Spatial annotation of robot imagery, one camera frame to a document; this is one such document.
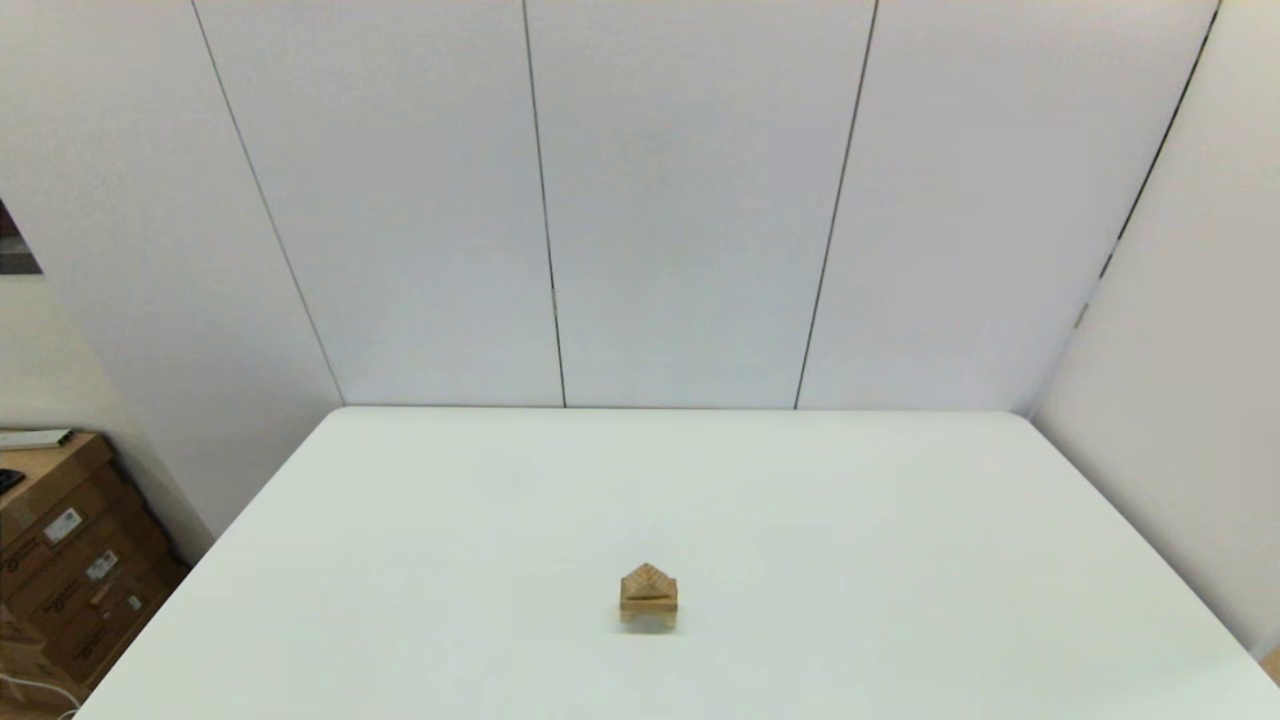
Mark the brown labelled cardboard box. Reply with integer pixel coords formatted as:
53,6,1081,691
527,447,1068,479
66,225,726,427
20,555,191,691
0,432,141,561
0,505,171,613

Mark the triangular wooden building block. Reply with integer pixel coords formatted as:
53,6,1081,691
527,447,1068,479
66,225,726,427
620,562,679,599

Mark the thin white floor cable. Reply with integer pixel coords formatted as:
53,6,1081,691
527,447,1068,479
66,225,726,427
0,672,81,720

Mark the dark wall picture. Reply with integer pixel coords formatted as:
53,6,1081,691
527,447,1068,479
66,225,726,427
0,200,44,276

